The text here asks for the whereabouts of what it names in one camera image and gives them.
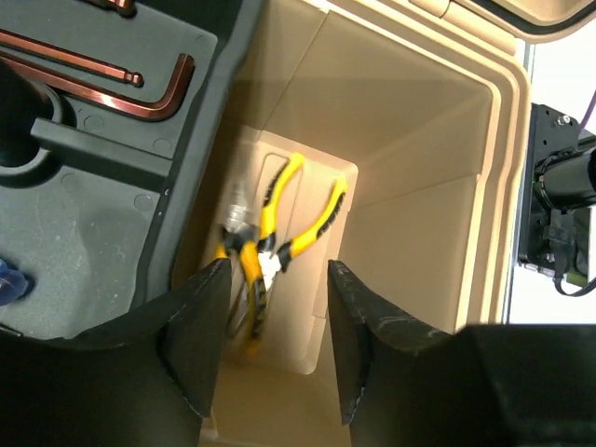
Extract tan plastic toolbox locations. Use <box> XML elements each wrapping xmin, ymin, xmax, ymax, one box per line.
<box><xmin>173</xmin><ymin>1</ymin><xmax>595</xmax><ymax>446</ymax></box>

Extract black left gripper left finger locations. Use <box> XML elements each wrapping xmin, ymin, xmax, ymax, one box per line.
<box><xmin>1</xmin><ymin>260</ymin><xmax>231</xmax><ymax>446</ymax></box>

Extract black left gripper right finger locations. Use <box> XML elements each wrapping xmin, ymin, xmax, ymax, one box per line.
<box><xmin>328</xmin><ymin>261</ymin><xmax>595</xmax><ymax>446</ymax></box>

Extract yellow black needle-nose pliers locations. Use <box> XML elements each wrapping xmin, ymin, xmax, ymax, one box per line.
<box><xmin>257</xmin><ymin>153</ymin><xmax>348</xmax><ymax>277</ymax></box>

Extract black toolbox tray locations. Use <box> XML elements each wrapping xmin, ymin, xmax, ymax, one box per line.
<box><xmin>1</xmin><ymin>1</ymin><xmax>264</xmax><ymax>340</ymax></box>

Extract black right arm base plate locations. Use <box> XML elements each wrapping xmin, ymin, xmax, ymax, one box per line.
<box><xmin>518</xmin><ymin>103</ymin><xmax>595</xmax><ymax>286</ymax></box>

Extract dark brown hex key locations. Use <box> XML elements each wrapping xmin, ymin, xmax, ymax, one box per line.
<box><xmin>1</xmin><ymin>30</ymin><xmax>144</xmax><ymax>88</ymax></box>

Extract blue red handled screwdriver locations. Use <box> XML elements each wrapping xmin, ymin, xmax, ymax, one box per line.
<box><xmin>0</xmin><ymin>260</ymin><xmax>29</xmax><ymax>306</ymax></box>

